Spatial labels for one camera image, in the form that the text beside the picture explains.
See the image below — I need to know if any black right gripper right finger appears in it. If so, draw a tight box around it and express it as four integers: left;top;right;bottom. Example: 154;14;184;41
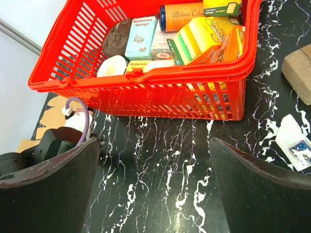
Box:
209;137;311;233

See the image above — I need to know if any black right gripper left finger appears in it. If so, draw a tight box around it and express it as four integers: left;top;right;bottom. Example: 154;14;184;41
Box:
0;137;100;233

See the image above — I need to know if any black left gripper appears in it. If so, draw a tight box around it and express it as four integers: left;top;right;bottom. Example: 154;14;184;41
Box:
0;127;83;176

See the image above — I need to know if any brown cardboard box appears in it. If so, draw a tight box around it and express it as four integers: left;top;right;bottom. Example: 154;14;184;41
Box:
17;96;93;152

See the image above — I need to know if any light blue Kamenoko sponge box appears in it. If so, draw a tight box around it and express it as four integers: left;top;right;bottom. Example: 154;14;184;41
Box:
125;16;158;61

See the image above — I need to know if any pink white small box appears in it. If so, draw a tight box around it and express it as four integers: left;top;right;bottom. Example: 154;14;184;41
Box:
151;22;177;60

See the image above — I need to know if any green yellow sponge scrubber box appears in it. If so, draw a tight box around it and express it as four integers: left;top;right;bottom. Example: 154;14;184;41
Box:
203;0;242;17

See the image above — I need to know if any white card with stamp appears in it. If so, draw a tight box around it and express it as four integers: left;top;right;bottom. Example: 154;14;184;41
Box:
275;115;311;171

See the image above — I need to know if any red plastic shopping basket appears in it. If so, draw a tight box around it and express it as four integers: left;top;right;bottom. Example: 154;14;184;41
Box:
28;0;261;120

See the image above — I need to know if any white round sponge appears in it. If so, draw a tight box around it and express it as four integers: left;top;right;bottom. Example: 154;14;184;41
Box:
97;55;128;77

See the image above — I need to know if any brown round knitted scrubber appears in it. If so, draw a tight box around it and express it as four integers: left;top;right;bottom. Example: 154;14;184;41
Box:
102;18;132;58

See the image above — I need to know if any yellow Kamenoko sponge pack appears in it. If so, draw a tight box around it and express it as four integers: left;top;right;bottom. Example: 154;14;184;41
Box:
125;59;175;73

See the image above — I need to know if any scouring pads pack kraft sleeve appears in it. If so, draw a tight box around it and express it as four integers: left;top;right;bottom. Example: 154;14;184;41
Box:
281;44;311;105

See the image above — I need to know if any orange sponge package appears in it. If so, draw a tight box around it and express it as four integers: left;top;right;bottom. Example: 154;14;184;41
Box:
211;25;245;63

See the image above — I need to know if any orange cylindrical bottle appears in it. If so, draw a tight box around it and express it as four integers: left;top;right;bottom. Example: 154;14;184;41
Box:
159;2;204;32

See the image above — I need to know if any yellow green sponge pack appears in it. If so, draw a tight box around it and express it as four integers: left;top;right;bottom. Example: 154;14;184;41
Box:
167;17;239;66

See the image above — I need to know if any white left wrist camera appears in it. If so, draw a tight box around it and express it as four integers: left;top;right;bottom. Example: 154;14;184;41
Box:
62;106;86;133

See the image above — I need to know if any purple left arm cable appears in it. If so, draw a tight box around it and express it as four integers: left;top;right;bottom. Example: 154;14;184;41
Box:
65;97;89;143

